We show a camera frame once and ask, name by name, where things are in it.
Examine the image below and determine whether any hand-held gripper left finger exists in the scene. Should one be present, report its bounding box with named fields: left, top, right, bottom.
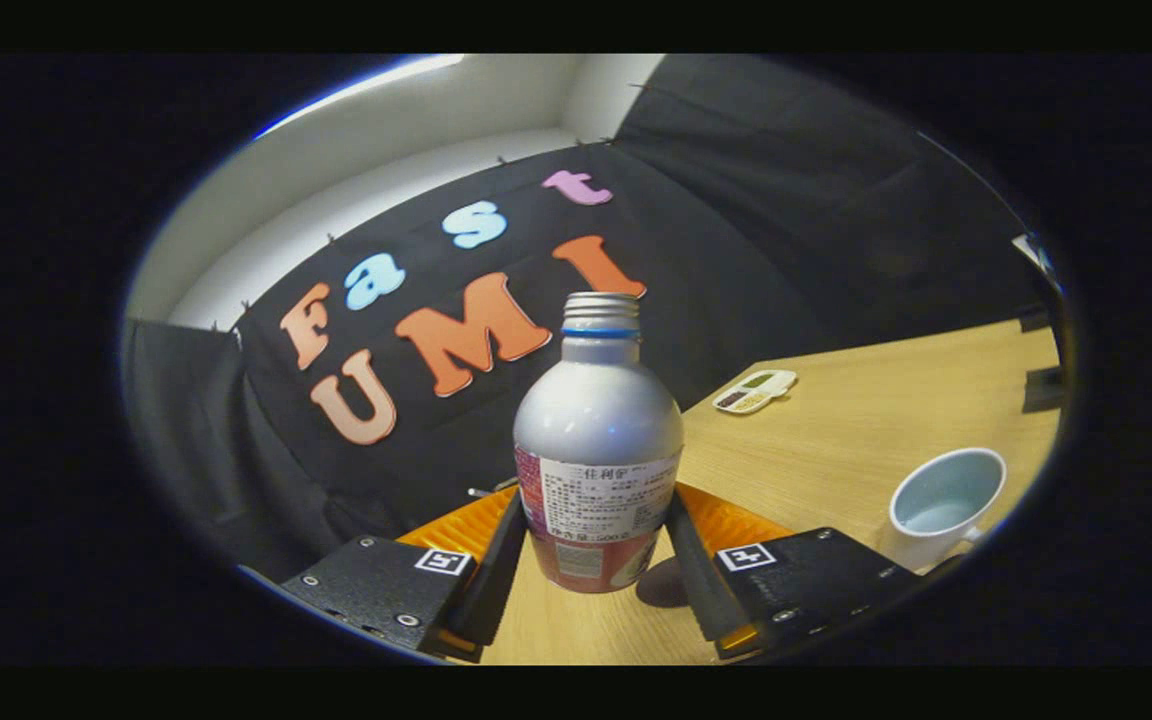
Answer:
left=281, top=487, right=529, bottom=663

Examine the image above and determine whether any white compartment tray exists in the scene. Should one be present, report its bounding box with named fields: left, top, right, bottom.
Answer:
left=713, top=369, right=798, bottom=416

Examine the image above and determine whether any round dark brown coaster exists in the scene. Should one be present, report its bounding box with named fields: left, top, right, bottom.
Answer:
left=636, top=556, right=689, bottom=609

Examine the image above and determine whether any wooden table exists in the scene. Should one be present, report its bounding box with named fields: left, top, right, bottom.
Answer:
left=481, top=318, right=1065, bottom=666

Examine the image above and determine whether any black backdrop cloth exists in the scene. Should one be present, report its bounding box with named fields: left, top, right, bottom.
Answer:
left=121, top=55, right=1062, bottom=586

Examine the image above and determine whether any silver juice bottle red label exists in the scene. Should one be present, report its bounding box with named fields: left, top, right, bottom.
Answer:
left=513, top=292, right=685, bottom=595

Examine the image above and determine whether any white ceramic cup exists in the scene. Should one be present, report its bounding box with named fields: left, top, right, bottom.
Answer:
left=876, top=447, right=1009, bottom=573

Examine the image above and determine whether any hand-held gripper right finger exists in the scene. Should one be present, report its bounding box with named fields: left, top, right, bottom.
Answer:
left=664, top=485, right=922, bottom=661

